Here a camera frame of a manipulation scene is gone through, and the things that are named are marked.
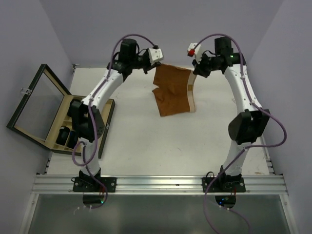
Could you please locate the orange underwear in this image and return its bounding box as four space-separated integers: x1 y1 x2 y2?
153 64 196 117

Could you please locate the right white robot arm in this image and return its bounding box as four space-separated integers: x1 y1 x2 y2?
188 36 270 192

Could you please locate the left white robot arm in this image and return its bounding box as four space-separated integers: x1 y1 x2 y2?
69 38 163 192

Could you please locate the rolled black underwear in box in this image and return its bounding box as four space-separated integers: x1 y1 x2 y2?
56 126 71 146

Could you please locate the glass box lid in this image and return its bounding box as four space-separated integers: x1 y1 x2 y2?
7 64 73 150

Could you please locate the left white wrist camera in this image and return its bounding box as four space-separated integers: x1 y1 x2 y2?
148 48 164 65

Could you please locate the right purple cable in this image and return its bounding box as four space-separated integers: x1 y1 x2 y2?
196 33 288 234

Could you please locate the purple cable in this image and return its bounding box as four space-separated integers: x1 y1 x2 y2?
72 33 159 210
196 33 288 234

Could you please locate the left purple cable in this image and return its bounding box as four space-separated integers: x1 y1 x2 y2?
72 33 159 210

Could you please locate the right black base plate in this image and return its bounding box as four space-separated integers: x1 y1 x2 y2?
201 172 246 193

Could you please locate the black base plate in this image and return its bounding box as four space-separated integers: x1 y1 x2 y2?
201 172 246 193
71 176 117 193

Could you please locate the white wall latch clip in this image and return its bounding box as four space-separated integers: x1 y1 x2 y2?
20 88 32 95

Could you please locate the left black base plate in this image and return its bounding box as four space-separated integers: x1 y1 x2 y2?
71 176 117 193

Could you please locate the aluminium mounting rail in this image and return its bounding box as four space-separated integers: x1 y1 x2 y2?
31 175 287 195

